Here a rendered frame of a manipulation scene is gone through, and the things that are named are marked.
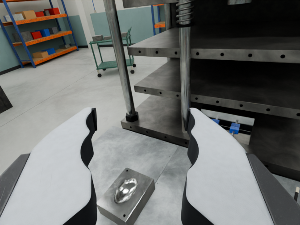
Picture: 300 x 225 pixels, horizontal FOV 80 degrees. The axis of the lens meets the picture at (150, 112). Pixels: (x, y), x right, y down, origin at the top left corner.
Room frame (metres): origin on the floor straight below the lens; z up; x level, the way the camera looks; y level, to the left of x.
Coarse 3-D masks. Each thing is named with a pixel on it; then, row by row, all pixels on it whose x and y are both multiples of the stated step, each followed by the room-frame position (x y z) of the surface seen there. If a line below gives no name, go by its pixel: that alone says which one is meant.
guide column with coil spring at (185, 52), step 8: (184, 0) 0.88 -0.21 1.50; (184, 16) 0.88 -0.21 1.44; (184, 32) 0.88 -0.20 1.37; (184, 40) 0.88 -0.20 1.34; (184, 48) 0.88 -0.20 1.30; (184, 56) 0.88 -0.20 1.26; (184, 64) 0.88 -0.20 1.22; (184, 72) 0.88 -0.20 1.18; (184, 80) 0.88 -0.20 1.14; (184, 88) 0.88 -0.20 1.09; (184, 96) 0.88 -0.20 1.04; (184, 104) 0.88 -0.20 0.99; (184, 112) 0.88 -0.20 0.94; (184, 120) 0.88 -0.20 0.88; (184, 128) 0.88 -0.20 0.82
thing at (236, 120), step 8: (208, 104) 0.89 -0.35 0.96; (208, 112) 0.83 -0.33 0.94; (216, 112) 0.81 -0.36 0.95; (224, 112) 0.79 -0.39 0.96; (232, 112) 0.78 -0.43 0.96; (240, 112) 0.77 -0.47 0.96; (248, 112) 0.76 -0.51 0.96; (216, 120) 0.81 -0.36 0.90; (224, 120) 0.79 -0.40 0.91; (232, 120) 0.76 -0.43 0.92; (240, 120) 0.74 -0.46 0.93; (248, 120) 0.72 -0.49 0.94; (224, 128) 0.78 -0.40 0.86; (240, 128) 0.74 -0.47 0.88; (248, 128) 0.72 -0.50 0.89; (240, 136) 0.73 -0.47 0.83; (248, 136) 0.71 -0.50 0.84; (248, 144) 0.71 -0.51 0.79
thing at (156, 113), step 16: (160, 96) 1.41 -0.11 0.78; (144, 112) 1.18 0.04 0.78; (160, 112) 1.15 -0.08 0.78; (176, 112) 1.12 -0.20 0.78; (256, 112) 0.99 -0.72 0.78; (128, 128) 1.07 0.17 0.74; (144, 128) 0.99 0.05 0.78; (160, 128) 0.96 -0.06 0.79; (176, 128) 0.94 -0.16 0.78; (256, 128) 0.83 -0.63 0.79; (272, 128) 0.81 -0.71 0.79; (288, 128) 0.79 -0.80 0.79; (240, 144) 0.72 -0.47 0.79; (256, 144) 0.70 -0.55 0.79; (272, 144) 0.69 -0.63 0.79; (288, 144) 0.67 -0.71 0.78; (272, 160) 0.58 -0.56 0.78; (288, 160) 0.57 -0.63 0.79; (288, 176) 0.52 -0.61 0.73
